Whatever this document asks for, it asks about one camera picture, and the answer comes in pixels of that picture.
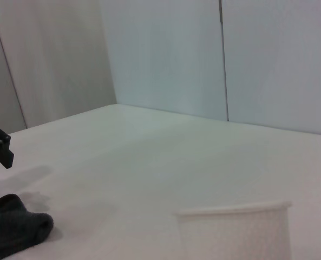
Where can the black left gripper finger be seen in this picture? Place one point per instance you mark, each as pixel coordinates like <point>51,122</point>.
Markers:
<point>4,155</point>

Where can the dark blue rag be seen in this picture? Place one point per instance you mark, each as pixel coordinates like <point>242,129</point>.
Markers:
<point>11,227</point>

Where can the white paper cup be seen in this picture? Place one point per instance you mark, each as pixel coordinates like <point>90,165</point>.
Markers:
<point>230,235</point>

